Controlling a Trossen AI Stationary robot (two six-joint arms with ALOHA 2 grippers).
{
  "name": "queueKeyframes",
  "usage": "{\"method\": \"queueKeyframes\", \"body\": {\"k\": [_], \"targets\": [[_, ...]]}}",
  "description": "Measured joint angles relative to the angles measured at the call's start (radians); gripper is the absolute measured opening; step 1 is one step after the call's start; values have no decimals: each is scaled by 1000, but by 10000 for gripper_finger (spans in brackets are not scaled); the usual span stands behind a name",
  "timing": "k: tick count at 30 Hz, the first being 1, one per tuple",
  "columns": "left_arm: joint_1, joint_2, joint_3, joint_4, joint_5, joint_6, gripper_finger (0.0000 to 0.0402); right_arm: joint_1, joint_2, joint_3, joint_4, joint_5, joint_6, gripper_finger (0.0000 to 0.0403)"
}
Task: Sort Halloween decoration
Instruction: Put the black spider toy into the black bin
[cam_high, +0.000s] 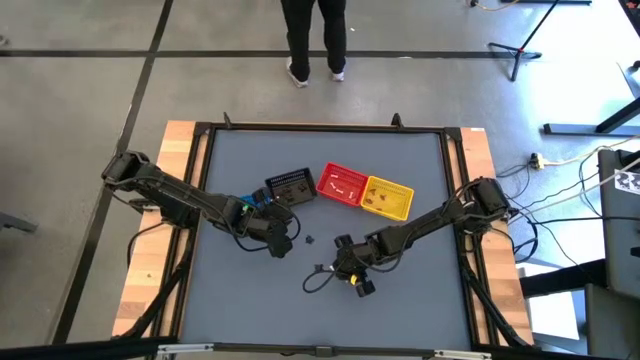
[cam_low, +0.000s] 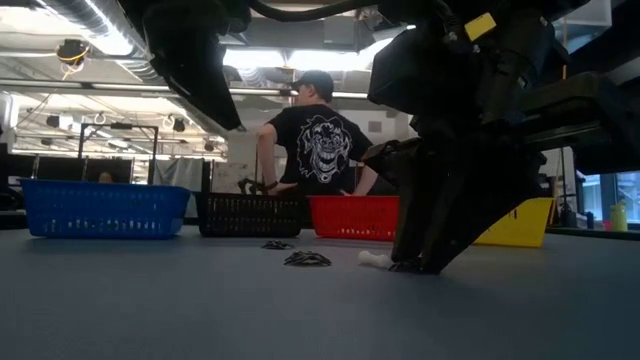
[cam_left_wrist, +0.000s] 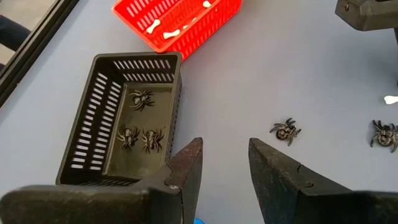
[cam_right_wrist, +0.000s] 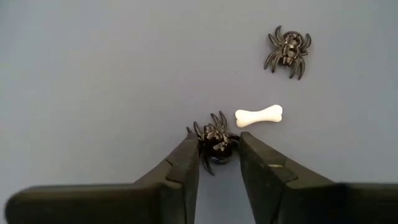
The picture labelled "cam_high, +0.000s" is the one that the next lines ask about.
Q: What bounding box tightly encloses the black floor cable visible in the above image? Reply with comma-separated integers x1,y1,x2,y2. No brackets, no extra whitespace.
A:
494,162,609,271

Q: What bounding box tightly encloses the black desk leg frame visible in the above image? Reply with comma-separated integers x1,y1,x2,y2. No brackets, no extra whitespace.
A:
543,94,640,137

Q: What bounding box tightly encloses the aluminium camera rig bar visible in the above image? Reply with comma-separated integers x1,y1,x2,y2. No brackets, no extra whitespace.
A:
0,337,640,360

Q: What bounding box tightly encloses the grey furniture leg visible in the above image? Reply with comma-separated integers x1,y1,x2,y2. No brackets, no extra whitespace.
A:
0,209,39,234

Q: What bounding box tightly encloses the black tripod stand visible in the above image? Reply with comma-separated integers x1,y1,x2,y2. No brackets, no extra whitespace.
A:
487,0,594,83

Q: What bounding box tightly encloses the black arm base cable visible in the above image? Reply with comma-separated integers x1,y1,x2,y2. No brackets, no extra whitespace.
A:
126,221,169,269

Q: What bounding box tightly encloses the yellow plastic basket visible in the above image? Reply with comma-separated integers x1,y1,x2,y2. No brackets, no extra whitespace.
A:
359,175,416,222

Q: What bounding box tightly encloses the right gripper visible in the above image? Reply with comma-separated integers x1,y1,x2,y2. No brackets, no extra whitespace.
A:
333,234,381,299

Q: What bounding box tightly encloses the white floor cable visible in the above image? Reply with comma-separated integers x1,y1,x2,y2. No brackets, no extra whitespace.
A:
509,157,640,216

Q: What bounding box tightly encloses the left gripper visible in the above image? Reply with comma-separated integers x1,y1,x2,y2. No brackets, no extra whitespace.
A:
244,214,295,260

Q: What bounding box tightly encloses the red plastic basket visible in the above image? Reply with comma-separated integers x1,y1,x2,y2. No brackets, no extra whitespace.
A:
316,161,370,208

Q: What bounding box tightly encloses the cream power cable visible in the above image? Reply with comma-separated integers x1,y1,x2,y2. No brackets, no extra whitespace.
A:
543,134,640,167

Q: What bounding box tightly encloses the blue plastic basket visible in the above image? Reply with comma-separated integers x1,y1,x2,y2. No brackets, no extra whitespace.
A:
239,188,275,210

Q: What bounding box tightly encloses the black table frame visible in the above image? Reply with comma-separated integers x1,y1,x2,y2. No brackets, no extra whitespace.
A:
172,112,494,351

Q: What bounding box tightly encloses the black plastic basket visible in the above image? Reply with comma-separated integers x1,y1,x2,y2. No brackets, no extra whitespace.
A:
263,167,319,207

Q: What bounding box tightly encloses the wooden table side board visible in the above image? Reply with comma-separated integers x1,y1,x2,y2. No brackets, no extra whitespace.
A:
457,127,535,346
112,119,211,341

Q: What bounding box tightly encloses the person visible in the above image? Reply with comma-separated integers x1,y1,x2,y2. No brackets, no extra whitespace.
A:
279,0,349,90

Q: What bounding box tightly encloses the grey equipment cart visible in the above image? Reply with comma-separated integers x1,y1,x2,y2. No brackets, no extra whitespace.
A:
582,148,640,360

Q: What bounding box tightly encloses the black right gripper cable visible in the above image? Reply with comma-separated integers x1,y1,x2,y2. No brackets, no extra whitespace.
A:
301,263,349,295

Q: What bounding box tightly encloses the yellow floor cable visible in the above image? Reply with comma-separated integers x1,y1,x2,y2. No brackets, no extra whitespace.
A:
468,0,521,13

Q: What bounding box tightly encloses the black corrugated cable hose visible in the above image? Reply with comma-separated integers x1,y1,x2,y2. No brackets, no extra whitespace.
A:
459,244,534,349
117,239,194,341

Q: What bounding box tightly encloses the black white fiducial tag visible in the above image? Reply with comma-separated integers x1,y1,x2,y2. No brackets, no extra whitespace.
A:
613,168,640,196

